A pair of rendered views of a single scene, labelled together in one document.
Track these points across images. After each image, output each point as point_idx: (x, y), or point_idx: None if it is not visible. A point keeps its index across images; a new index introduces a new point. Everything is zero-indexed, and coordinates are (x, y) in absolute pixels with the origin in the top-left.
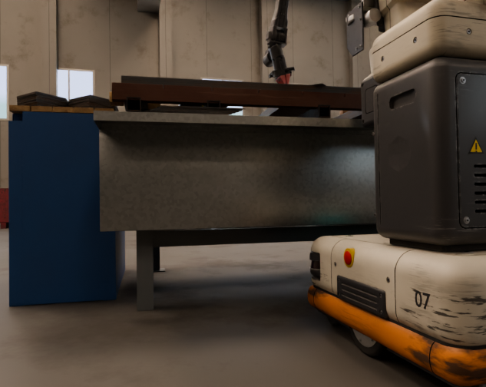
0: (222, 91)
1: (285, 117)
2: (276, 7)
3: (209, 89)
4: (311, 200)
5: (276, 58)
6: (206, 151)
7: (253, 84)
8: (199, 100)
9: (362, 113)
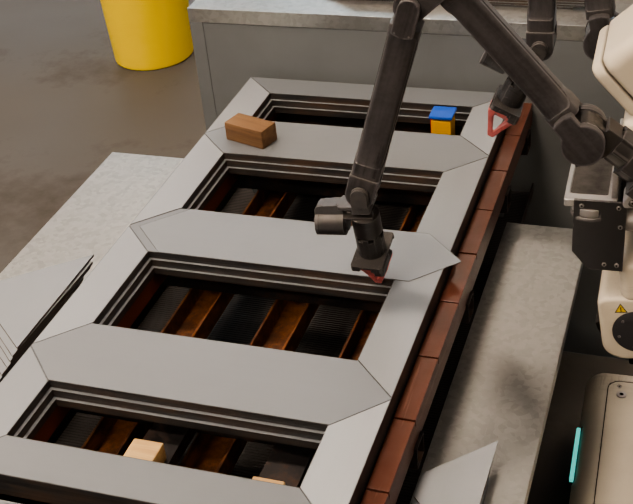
0: (420, 413)
1: (544, 417)
2: (377, 142)
3: (413, 429)
4: None
5: (376, 239)
6: None
7: (414, 344)
8: (409, 462)
9: None
